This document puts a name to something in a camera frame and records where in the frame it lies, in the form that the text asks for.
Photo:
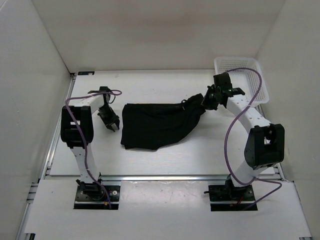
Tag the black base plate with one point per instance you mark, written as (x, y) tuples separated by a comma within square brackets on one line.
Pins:
[(224, 199), (85, 201)]

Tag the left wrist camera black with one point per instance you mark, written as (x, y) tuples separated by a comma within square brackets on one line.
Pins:
[(103, 90)]

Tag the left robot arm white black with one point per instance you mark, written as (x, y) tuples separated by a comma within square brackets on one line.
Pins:
[(77, 131)]

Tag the black shorts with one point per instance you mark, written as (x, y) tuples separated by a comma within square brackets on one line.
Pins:
[(150, 126)]

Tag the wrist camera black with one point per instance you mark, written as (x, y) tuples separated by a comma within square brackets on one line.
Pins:
[(103, 90), (222, 83)]

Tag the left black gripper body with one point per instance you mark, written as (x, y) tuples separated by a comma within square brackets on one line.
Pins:
[(107, 115)]

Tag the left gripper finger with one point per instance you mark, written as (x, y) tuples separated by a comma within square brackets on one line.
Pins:
[(116, 123), (109, 125)]

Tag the white plastic basket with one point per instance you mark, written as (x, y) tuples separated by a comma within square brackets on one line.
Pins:
[(240, 76)]

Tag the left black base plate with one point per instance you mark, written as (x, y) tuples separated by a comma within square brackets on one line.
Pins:
[(85, 201)]

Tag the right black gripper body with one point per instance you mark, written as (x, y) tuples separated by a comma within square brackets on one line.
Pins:
[(210, 100)]

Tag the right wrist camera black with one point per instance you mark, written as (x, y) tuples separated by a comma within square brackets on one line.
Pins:
[(222, 83)]

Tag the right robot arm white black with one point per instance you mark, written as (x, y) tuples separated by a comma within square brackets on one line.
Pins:
[(265, 142)]

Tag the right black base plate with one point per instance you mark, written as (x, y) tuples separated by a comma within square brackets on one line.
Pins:
[(224, 199)]

